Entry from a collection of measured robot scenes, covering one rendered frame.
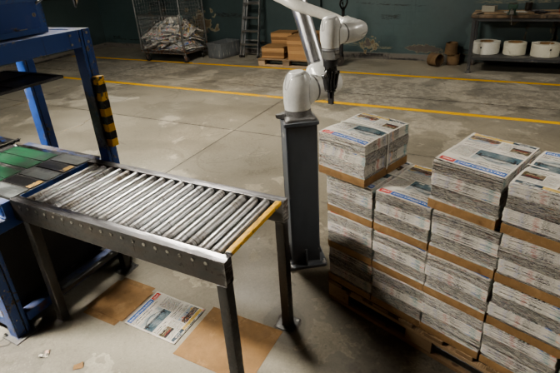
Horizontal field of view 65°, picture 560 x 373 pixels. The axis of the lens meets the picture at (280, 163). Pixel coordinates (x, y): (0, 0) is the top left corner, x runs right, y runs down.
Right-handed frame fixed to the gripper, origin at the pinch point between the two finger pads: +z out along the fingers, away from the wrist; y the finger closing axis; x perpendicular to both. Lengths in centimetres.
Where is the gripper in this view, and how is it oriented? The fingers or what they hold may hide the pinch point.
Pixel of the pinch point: (331, 97)
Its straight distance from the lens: 236.8
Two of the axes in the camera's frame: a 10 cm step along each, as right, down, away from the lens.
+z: 0.6, 9.1, 4.2
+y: 7.1, -3.3, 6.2
